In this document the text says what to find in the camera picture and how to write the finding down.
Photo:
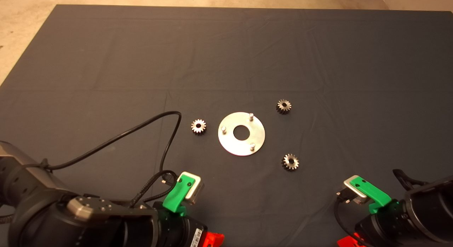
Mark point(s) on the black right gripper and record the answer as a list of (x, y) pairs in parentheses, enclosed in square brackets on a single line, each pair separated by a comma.
[(384, 229)]

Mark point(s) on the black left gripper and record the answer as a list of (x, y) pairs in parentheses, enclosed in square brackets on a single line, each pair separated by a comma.
[(177, 233)]

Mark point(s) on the small steel planetary gear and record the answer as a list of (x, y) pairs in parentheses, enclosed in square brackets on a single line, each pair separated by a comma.
[(194, 128), (287, 108), (286, 164)]

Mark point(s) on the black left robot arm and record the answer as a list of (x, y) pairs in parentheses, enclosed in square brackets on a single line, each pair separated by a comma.
[(32, 190)]

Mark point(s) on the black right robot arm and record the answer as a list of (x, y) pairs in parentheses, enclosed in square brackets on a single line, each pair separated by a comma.
[(431, 211)]

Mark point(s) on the round metal carrier plate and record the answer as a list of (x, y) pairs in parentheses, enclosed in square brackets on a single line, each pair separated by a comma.
[(258, 133)]

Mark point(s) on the dark grey table cloth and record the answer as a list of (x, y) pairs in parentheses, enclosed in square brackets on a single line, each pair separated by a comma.
[(106, 63)]

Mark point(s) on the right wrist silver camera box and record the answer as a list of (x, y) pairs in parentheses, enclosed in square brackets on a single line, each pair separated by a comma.
[(352, 189)]

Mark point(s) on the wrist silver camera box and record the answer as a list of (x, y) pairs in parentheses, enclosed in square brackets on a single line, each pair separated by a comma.
[(352, 189), (197, 190)]

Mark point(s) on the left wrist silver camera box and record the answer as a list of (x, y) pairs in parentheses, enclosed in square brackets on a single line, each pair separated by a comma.
[(197, 190)]

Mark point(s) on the right wrist green camera mount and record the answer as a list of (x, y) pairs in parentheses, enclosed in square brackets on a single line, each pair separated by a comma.
[(371, 192)]

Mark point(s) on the wrist green camera mount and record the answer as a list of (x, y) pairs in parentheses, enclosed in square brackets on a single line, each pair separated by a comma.
[(371, 192), (175, 197)]

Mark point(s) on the left wrist green camera mount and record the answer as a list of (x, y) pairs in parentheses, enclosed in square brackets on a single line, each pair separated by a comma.
[(175, 197)]

